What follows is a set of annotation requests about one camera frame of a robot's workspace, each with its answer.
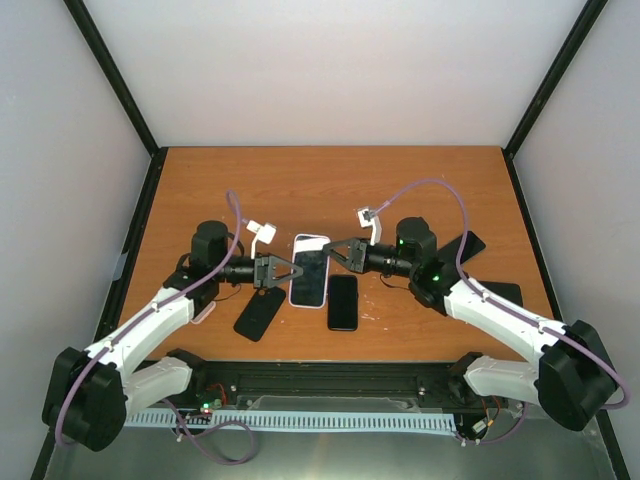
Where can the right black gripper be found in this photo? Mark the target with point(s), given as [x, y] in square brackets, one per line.
[357, 253]

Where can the left controller board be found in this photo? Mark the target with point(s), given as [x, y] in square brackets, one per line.
[211, 398]

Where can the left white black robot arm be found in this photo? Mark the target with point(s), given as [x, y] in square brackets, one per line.
[92, 392]

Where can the light blue cable duct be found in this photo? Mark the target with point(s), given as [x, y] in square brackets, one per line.
[325, 422]

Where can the right controller board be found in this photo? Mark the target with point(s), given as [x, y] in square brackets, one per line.
[489, 420]

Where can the controller board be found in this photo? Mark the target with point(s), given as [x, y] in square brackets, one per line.
[489, 420]
[211, 398]

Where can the dark green phone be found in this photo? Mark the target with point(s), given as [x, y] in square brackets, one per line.
[472, 247]

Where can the lavender phone case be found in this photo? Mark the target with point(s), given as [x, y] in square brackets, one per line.
[291, 300]

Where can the black case with ring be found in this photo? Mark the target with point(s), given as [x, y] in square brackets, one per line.
[259, 312]

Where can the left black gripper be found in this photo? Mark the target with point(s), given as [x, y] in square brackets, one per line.
[264, 271]

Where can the black aluminium frame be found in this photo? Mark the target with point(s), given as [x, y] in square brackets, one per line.
[80, 14]

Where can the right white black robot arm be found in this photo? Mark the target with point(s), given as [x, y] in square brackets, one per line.
[565, 369]

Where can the white phone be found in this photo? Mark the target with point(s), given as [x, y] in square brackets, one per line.
[310, 280]

